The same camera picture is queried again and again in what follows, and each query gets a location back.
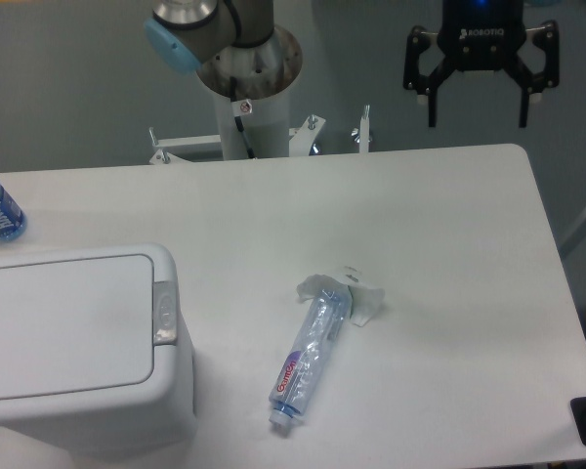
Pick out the black cable on pedestal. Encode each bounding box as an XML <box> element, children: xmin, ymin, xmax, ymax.
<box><xmin>228</xmin><ymin>75</ymin><xmax>258</xmax><ymax>160</ymax></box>

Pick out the white metal base frame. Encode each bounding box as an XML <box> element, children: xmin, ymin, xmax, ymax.
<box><xmin>147</xmin><ymin>104</ymin><xmax>375</xmax><ymax>165</ymax></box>

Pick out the grey lid push button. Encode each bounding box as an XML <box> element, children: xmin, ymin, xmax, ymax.
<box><xmin>152</xmin><ymin>281</ymin><xmax>178</xmax><ymax>346</ymax></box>

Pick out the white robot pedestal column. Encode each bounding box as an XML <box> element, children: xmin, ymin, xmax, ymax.
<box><xmin>195</xmin><ymin>24</ymin><xmax>305</xmax><ymax>161</ymax></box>

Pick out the white trash can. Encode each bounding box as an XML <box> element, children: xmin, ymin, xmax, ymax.
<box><xmin>0</xmin><ymin>243</ymin><xmax>197</xmax><ymax>458</ymax></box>

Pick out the white trash can lid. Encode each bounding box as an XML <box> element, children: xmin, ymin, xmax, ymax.
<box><xmin>0</xmin><ymin>255</ymin><xmax>153</xmax><ymax>400</ymax></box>

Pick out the crushed clear plastic bottle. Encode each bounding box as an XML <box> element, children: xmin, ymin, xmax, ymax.
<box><xmin>269</xmin><ymin>286</ymin><xmax>352</xmax><ymax>435</ymax></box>

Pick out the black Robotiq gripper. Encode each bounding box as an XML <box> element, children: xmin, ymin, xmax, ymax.
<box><xmin>402</xmin><ymin>0</ymin><xmax>560</xmax><ymax>128</ymax></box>

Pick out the white plastic bracket holder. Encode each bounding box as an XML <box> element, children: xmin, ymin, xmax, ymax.
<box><xmin>296</xmin><ymin>266</ymin><xmax>385</xmax><ymax>327</ymax></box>

